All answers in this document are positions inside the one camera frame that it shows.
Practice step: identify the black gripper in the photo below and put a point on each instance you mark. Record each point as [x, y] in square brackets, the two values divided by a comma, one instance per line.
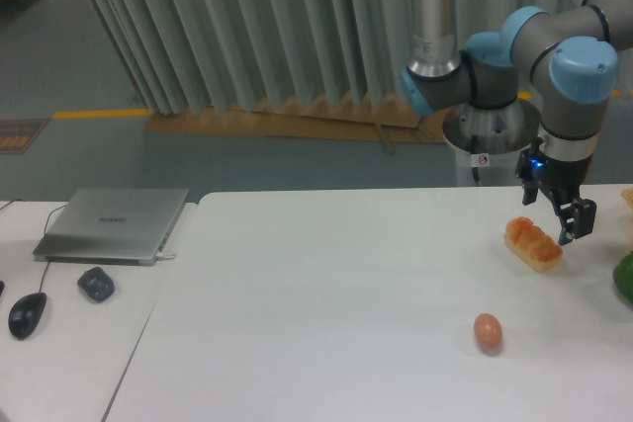
[559, 181]

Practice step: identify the golden bread loaf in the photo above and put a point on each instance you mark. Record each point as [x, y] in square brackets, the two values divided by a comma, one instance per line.
[532, 245]

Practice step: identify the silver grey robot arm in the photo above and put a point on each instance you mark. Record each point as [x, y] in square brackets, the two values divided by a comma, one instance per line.
[571, 59]

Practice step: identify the wicker basket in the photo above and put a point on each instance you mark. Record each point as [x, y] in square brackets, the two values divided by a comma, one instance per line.
[627, 195]

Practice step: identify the green bell pepper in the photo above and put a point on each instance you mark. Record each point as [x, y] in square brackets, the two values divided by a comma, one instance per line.
[622, 276]

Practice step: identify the brown egg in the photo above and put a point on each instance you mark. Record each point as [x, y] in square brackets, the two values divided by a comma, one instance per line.
[488, 333]

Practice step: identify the flat brown cardboard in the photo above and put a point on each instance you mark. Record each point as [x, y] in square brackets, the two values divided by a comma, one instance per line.
[244, 124]

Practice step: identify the white usb plug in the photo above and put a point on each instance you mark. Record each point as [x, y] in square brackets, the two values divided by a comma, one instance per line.
[164, 257]

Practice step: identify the grey pleated curtain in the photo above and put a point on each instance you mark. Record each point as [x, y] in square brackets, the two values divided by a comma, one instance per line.
[255, 54]

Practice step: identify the small black controller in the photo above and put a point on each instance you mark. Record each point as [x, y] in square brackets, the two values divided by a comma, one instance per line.
[96, 284]

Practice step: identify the silver laptop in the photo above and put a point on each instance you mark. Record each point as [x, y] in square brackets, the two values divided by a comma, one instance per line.
[113, 226]

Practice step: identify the black computer mouse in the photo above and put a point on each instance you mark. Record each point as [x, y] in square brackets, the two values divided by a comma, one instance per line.
[25, 315]

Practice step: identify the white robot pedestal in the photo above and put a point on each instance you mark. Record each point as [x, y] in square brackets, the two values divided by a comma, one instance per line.
[487, 143]

